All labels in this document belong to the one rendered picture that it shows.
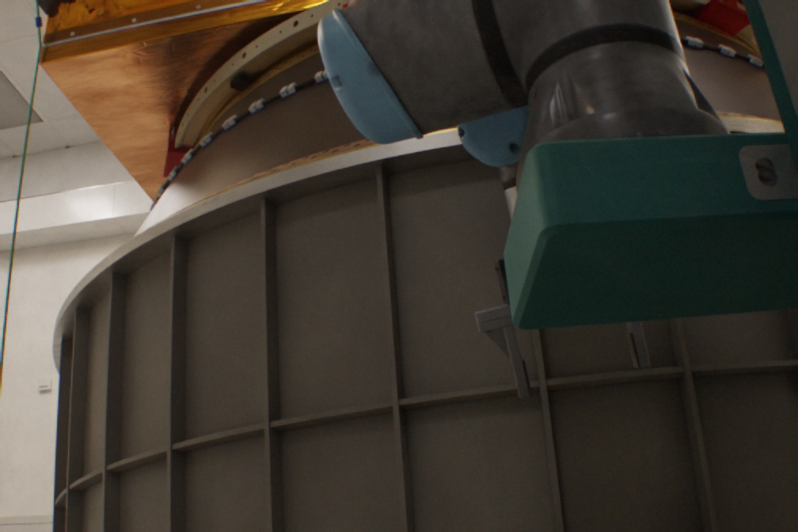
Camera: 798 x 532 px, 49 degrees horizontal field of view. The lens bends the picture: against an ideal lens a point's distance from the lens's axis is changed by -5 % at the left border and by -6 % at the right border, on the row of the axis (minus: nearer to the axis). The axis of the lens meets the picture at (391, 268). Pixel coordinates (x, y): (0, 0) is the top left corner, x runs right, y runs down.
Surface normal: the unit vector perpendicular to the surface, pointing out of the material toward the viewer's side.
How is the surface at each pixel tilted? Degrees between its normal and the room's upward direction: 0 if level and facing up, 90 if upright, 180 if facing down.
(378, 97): 146
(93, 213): 90
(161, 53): 180
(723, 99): 62
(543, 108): 72
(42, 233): 180
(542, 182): 90
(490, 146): 114
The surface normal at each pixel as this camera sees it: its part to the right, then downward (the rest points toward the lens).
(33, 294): -0.15, -0.40
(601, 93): -0.40, -0.61
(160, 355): -0.67, -0.26
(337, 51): -0.43, -0.11
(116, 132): 0.07, 0.91
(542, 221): -0.83, -0.18
